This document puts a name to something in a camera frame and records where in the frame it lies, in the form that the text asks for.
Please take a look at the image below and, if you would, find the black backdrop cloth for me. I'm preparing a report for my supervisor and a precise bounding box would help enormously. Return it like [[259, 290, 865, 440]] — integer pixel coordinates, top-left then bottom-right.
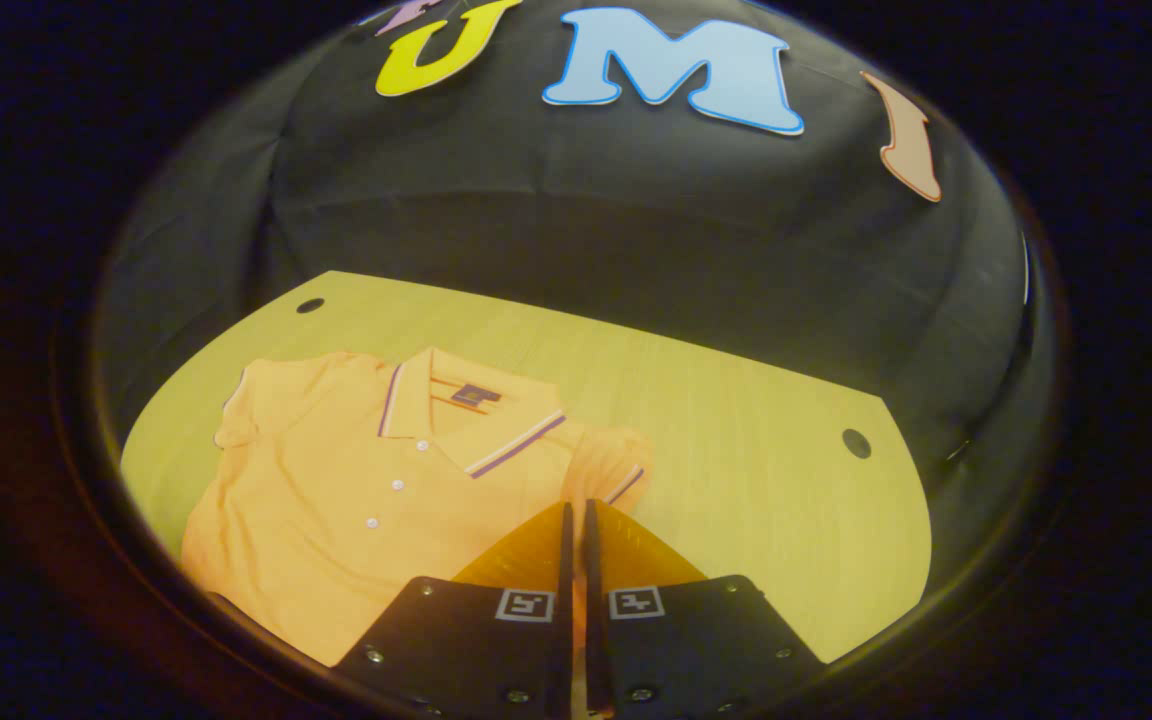
[[94, 0, 1059, 606]]

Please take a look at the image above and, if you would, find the orange polo T-shirt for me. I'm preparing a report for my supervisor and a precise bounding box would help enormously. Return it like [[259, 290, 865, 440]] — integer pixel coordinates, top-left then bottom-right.
[[181, 346, 655, 669]]

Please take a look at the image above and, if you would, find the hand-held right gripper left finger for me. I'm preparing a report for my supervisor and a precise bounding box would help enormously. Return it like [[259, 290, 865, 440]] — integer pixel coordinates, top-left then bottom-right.
[[334, 500, 578, 720]]

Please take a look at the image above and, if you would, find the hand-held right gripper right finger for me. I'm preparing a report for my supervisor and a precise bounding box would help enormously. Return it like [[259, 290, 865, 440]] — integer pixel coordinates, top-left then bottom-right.
[[583, 498, 829, 720]]

